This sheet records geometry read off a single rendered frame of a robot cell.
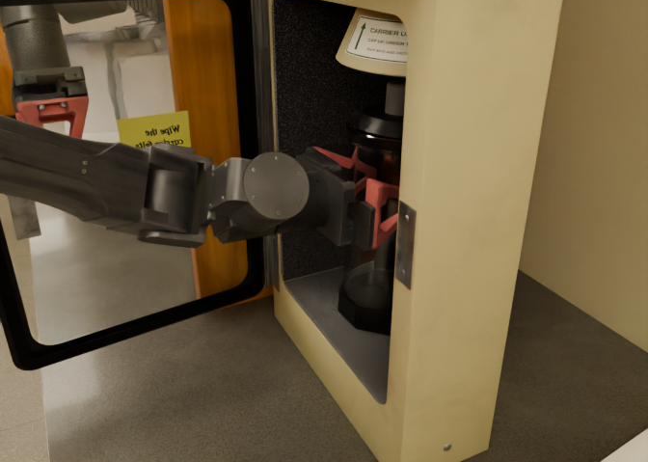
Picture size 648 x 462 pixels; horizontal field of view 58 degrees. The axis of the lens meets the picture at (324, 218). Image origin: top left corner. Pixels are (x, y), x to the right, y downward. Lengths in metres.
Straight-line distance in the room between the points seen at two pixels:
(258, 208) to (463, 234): 0.16
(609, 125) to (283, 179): 0.51
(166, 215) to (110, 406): 0.30
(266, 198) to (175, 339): 0.39
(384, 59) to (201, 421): 0.43
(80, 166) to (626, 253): 0.69
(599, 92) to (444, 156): 0.46
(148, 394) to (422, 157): 0.46
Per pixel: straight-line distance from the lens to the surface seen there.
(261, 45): 0.69
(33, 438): 2.17
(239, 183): 0.47
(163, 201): 0.52
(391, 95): 0.60
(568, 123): 0.91
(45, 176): 0.47
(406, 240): 0.47
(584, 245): 0.93
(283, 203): 0.47
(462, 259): 0.49
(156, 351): 0.80
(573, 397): 0.77
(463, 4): 0.42
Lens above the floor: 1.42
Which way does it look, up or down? 26 degrees down
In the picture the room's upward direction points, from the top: straight up
